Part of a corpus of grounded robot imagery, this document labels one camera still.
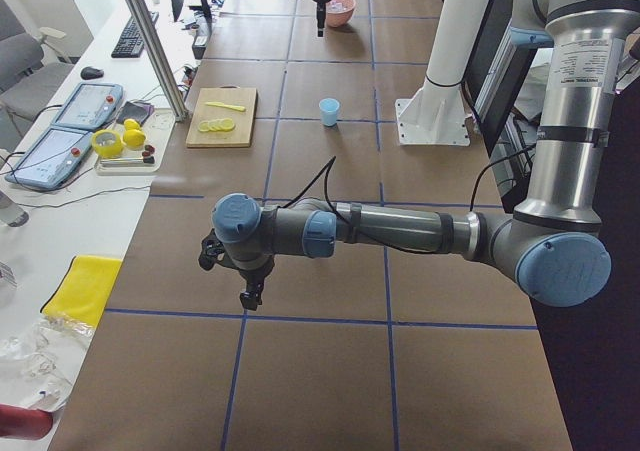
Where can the teach pendant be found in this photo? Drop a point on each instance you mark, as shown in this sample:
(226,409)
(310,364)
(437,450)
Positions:
(90,106)
(52,159)

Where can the white tray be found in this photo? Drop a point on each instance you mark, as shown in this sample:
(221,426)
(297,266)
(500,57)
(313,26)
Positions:
(131,162)

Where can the black computer mouse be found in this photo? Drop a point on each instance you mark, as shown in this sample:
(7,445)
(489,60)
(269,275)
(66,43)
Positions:
(91,73)

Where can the yellow tape roll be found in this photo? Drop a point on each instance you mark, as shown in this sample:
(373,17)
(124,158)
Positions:
(107,144)

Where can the upper teach pendant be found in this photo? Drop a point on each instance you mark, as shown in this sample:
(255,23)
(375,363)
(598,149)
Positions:
(90,106)

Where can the yellow cloth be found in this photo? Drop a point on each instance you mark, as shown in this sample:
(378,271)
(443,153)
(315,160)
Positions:
(84,290)

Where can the lower teach pendant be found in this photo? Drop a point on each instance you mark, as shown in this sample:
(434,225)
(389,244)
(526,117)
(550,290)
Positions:
(52,159)

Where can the yellow plastic knife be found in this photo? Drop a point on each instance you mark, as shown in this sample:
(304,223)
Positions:
(222,105)

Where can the light blue cup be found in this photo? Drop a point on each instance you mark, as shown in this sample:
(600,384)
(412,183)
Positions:
(329,110)

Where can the aluminium frame post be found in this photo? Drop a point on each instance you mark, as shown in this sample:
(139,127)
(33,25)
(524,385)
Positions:
(158,59)

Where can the black keyboard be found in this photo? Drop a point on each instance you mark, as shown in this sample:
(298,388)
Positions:
(130,43)

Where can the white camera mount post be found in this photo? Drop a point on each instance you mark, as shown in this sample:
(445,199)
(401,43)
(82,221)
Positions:
(435,114)

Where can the grey office chair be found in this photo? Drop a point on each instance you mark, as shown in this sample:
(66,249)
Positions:
(32,68)

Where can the clear plastic bag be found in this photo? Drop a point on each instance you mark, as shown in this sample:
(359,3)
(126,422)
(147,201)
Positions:
(40,366)

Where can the red bottle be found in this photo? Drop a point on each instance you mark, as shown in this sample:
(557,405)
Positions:
(22,423)

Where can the dark wallet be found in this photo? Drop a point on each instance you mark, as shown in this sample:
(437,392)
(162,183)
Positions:
(138,111)

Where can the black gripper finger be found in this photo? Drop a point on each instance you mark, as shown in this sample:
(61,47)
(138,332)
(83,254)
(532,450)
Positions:
(251,296)
(320,18)

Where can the wooden cutting board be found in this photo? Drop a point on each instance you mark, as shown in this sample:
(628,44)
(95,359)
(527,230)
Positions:
(241,135)

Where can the pink bowl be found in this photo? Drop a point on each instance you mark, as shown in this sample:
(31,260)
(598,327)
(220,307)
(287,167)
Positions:
(339,12)

